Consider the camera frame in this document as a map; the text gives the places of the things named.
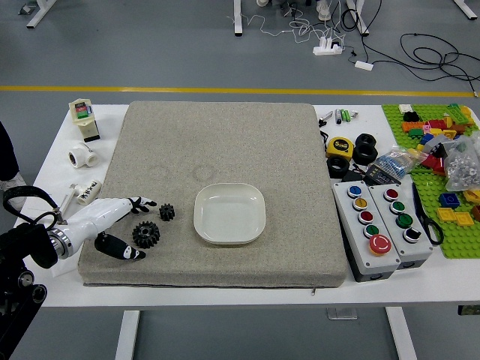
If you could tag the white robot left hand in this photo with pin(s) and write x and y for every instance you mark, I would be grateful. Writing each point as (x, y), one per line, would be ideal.
(97, 217)

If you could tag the big black gear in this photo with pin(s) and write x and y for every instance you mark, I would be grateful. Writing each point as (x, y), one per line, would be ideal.
(146, 234)

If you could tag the small black gear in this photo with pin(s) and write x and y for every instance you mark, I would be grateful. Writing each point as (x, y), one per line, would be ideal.
(167, 212)

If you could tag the grey five-button control box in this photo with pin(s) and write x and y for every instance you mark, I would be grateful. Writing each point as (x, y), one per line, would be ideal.
(367, 232)

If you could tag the grey four-button control box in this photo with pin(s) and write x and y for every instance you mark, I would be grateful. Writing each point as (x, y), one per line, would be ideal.
(407, 225)

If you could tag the white pipe with writing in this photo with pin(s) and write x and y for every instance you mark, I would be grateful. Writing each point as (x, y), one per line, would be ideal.
(90, 190)

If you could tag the small white syringe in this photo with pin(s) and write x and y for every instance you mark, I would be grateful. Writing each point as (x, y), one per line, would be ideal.
(69, 197)

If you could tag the white pipe tee fitting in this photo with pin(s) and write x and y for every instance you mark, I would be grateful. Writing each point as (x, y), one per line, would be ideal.
(83, 155)

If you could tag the person's white shoe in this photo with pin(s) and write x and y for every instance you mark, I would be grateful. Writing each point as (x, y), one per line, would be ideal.
(13, 195)

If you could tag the person's leg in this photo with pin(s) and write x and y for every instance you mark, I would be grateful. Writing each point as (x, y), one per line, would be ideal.
(7, 153)

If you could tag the white table leg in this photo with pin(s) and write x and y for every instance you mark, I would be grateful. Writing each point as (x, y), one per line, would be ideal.
(127, 333)
(402, 333)

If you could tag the white square plate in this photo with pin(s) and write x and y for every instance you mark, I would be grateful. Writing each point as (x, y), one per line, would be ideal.
(229, 214)

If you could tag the grey-brown cushion mat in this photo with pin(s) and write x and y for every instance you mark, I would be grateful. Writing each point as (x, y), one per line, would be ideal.
(225, 150)

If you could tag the white desk leg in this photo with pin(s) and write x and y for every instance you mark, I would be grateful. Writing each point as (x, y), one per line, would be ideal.
(468, 8)
(238, 18)
(39, 13)
(358, 17)

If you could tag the black rubber tyre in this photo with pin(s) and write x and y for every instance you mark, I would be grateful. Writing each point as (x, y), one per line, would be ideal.
(366, 140)
(339, 167)
(365, 153)

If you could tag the silver usb stick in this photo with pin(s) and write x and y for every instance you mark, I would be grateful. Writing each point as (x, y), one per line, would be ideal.
(327, 117)

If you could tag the yellow tape measure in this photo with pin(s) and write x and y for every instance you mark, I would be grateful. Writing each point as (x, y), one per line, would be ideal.
(339, 147)

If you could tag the black pouch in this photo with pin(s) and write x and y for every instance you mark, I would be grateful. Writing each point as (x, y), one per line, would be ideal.
(354, 176)

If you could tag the green battery pair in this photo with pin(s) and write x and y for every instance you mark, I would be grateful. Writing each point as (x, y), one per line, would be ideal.
(347, 114)

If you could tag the white power strip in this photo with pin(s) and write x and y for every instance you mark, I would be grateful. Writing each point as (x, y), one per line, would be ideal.
(327, 47)

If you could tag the black electronic module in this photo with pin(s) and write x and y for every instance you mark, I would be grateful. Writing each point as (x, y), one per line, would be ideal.
(382, 176)

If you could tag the plastic bag of blue parts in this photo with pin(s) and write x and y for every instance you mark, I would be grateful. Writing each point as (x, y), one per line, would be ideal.
(393, 161)

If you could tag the white power adapter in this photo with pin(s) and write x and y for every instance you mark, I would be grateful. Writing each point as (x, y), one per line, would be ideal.
(363, 65)

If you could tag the black scissors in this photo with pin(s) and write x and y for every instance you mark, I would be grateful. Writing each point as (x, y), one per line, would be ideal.
(423, 217)

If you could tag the green brick baseplate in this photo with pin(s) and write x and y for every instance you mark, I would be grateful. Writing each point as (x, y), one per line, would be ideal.
(423, 195)

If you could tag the red toy brick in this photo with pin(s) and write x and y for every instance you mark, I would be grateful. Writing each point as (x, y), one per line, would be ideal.
(433, 163)

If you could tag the yellow toy plate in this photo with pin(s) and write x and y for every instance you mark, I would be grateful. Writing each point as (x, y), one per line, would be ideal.
(446, 214)
(463, 218)

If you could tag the blue toy brick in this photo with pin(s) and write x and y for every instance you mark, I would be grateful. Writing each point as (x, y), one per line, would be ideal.
(449, 200)

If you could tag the plastic bag of metal screws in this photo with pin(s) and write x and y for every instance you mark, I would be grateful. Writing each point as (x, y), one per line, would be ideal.
(463, 165)

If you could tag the cream switch box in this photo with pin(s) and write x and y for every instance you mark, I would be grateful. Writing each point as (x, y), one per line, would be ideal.
(84, 120)

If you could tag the metal table bracket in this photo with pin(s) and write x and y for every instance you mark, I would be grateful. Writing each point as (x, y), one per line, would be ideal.
(341, 313)

